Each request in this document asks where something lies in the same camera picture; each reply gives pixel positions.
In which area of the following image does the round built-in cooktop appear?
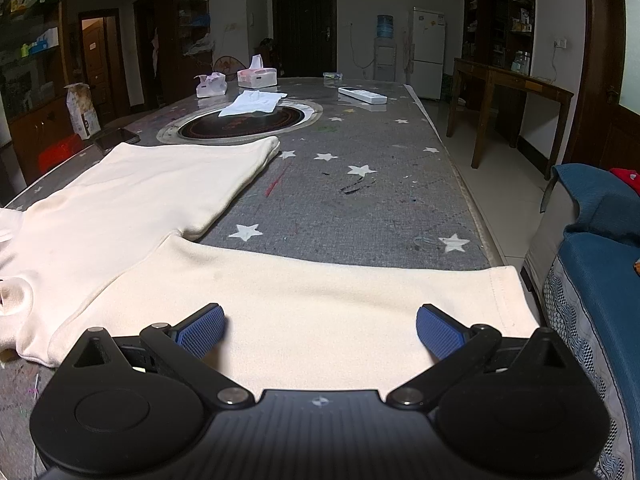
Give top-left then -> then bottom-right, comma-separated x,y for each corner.
156,100 -> 323,145

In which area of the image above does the large white tissue box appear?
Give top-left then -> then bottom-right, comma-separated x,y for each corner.
237,54 -> 277,87

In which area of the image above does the white paper bag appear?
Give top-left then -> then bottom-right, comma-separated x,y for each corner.
65,82 -> 101,140

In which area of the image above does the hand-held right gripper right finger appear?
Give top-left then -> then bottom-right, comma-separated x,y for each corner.
386,303 -> 583,410

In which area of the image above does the wooden side table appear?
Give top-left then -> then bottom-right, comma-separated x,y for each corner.
446,57 -> 574,181

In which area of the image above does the grey star-print tablecloth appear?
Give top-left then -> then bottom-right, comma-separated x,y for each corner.
0,77 -> 506,480

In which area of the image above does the brown interior door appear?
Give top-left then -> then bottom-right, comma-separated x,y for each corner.
80,10 -> 122,126

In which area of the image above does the white plastic bag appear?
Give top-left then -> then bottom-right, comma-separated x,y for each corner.
182,34 -> 216,57

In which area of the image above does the tall dark shelf cabinet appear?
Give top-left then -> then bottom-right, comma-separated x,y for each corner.
0,0 -> 71,183

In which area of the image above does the red monkey-print garment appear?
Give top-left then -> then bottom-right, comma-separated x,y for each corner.
609,167 -> 640,187

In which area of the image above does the cream towel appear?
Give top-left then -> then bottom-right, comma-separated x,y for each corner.
0,136 -> 543,397

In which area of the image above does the wooden door with frosted glass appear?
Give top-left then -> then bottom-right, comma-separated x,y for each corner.
582,0 -> 640,173

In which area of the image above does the dark glass-front cabinet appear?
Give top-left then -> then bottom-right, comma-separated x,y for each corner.
462,0 -> 536,77

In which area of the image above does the dark entrance door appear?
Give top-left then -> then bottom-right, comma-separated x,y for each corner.
272,0 -> 337,78

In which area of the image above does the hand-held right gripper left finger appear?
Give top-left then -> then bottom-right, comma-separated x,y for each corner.
59,303 -> 256,410

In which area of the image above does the white refrigerator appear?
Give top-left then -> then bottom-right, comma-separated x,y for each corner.
409,7 -> 447,100

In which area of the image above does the white water dispenser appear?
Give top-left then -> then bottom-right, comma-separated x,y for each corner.
374,37 -> 398,81

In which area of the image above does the white tissue sheet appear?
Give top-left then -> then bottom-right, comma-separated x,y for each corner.
218,91 -> 288,118

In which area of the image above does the dark cabinet with plastic bag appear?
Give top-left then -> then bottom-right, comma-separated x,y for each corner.
155,0 -> 212,106

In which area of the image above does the dark smartphone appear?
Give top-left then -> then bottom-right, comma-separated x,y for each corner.
94,128 -> 141,156

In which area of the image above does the pink printed round panel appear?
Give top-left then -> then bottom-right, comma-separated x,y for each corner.
212,55 -> 242,79

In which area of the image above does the white remote control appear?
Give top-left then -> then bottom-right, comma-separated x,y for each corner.
338,86 -> 387,106

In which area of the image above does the blue sofa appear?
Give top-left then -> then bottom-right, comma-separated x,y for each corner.
522,162 -> 640,480

